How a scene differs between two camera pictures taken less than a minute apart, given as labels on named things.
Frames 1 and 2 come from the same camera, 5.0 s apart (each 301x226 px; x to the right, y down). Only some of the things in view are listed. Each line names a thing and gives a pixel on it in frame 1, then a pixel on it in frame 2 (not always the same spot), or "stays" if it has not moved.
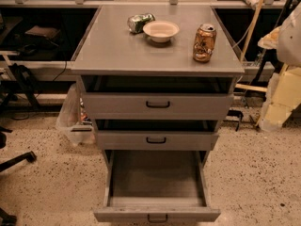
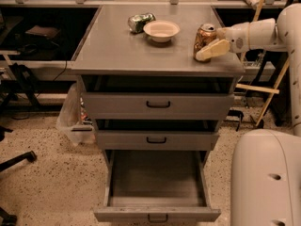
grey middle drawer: [155, 135] stays
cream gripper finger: [270, 40] -> [215, 48]
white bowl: [161, 31] stays
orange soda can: [204, 42] stays
